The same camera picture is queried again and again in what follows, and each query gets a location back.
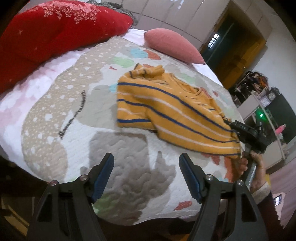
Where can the dark sleeve right forearm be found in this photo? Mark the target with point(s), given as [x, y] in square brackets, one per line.
[264, 200]

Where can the black television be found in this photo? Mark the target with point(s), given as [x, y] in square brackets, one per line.
[282, 113]

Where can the cluttered clothes rack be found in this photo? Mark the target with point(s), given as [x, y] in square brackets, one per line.
[251, 81]

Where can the pink water bottle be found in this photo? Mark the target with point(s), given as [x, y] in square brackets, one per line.
[280, 129]

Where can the pink corduroy pillow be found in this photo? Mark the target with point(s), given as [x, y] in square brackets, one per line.
[173, 44]

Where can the wooden door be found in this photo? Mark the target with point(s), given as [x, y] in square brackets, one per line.
[232, 47]

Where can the patchwork heart quilt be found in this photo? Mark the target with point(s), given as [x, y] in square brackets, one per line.
[139, 193]

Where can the beige wardrobe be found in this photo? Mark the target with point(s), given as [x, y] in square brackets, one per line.
[193, 19]

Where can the yellow striped knit sweater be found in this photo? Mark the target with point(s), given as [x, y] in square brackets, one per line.
[186, 116]

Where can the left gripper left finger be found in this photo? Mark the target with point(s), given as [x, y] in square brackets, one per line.
[65, 210]

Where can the white tv cabinet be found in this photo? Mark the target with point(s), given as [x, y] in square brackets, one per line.
[275, 155]

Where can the dark mantel clock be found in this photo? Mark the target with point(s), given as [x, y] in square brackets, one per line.
[273, 93]

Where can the person right hand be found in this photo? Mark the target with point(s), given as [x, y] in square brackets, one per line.
[259, 177]

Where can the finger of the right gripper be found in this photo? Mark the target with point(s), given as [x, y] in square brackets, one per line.
[236, 126]

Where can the red floral pillow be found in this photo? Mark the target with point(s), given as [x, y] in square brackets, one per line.
[50, 29]

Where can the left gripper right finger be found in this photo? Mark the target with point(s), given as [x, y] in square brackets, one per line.
[242, 218]

